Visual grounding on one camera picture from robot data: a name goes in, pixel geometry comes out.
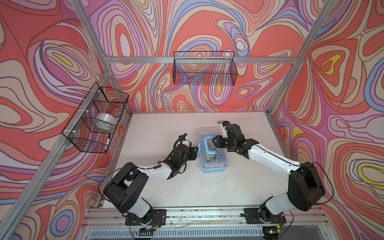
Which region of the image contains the clear tool box lid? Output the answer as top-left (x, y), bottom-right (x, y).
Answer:
top-left (198, 128), bottom-right (220, 155)

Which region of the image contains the blue plastic tool box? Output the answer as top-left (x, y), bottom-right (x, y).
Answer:
top-left (198, 144), bottom-right (228, 174)

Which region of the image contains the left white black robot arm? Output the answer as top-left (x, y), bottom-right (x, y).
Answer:
top-left (103, 140), bottom-right (199, 219)

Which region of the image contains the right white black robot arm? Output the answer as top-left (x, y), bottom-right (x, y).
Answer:
top-left (213, 121), bottom-right (326, 223)

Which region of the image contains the marker pen in basket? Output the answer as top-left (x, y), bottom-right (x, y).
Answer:
top-left (104, 134), bottom-right (111, 152)

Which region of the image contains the grey tape roll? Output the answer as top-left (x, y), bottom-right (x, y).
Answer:
top-left (94, 113), bottom-right (118, 133)

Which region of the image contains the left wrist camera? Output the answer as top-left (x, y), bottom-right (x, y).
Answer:
top-left (182, 139), bottom-right (192, 148)

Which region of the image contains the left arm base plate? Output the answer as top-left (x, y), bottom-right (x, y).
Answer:
top-left (125, 209), bottom-right (167, 227)

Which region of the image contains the black wire basket at back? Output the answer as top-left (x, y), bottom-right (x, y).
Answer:
top-left (173, 50), bottom-right (238, 86)

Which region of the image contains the black wire basket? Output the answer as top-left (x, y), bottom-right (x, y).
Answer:
top-left (173, 50), bottom-right (238, 86)
top-left (62, 83), bottom-right (129, 154)

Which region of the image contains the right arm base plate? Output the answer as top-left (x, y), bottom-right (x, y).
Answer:
top-left (240, 208), bottom-right (287, 225)

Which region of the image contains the black wire basket on left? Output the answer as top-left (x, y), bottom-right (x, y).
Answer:
top-left (62, 83), bottom-right (129, 154)

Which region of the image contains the aluminium front rail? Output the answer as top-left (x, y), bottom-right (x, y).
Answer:
top-left (83, 206), bottom-right (331, 228)

